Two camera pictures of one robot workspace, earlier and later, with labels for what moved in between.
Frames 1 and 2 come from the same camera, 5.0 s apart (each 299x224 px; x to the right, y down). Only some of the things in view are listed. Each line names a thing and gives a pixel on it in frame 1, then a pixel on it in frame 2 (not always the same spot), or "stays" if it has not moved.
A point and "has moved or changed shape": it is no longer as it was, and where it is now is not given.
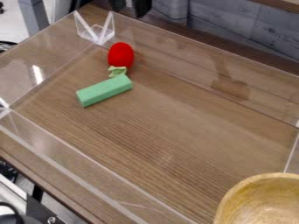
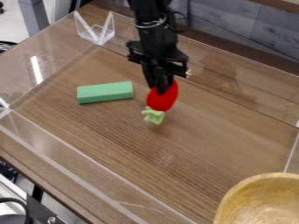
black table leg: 38,192 stays
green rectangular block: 103,90 has moved or changed shape
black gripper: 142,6 to 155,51
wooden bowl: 265,199 stays
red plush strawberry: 121,58 to 161,103
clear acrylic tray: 155,117 stays
